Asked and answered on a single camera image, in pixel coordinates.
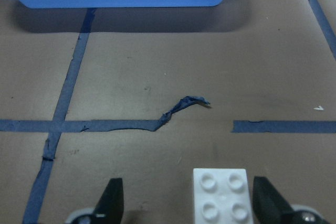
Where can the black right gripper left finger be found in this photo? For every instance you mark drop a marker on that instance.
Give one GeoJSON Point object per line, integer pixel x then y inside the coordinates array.
{"type": "Point", "coordinates": [109, 208]}

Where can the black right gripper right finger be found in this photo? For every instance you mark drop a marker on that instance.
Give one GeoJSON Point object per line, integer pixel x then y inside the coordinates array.
{"type": "Point", "coordinates": [268, 204]}

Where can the white block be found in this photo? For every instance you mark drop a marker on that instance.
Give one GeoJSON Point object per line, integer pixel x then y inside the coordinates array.
{"type": "Point", "coordinates": [221, 195]}

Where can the brown paper table cover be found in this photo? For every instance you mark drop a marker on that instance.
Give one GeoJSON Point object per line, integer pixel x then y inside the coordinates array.
{"type": "Point", "coordinates": [251, 59]}

